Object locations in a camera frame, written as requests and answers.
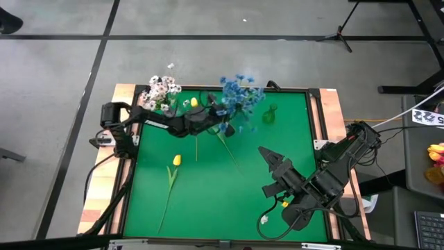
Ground white cable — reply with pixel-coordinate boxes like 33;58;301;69
370;85;444;130

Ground yellow artificial tulip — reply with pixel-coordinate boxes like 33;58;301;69
157;154;183;233
189;97;200;163

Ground gray storage bin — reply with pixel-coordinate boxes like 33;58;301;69
401;95;444;201

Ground gray metal foot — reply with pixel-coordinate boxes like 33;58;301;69
0;147;27;163

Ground white printed label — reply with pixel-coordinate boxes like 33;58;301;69
411;108;444;126

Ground black stand base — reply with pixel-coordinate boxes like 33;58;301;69
377;0;444;97

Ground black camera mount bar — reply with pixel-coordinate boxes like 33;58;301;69
0;233;121;250

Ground person's shoe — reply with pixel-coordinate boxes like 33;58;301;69
0;6;24;35

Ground gray side desk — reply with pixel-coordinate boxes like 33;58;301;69
393;186;444;250

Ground black cable bundle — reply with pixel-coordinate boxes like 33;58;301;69
357;128;405;167

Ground green table mat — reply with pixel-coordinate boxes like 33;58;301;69
123;89;329;243

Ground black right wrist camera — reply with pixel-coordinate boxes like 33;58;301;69
261;183;280;199

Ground black keyboard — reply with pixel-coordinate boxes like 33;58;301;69
413;210;444;250

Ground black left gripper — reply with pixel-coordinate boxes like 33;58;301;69
180;106;237;138

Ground spare yellow orange flowers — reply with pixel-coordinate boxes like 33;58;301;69
425;142;444;185

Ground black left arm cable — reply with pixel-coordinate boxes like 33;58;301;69
83;152;117;206

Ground black table frame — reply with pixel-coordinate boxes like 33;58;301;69
78;84;372;244

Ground white artificial flower bunch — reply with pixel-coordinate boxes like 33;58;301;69
138;99;173;114
157;74;183;97
140;81;167;110

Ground green glass vase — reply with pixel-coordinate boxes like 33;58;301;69
262;103;278;125

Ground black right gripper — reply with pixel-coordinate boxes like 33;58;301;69
258;146;308;195

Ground black tripod stand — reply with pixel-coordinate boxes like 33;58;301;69
315;0;366;53

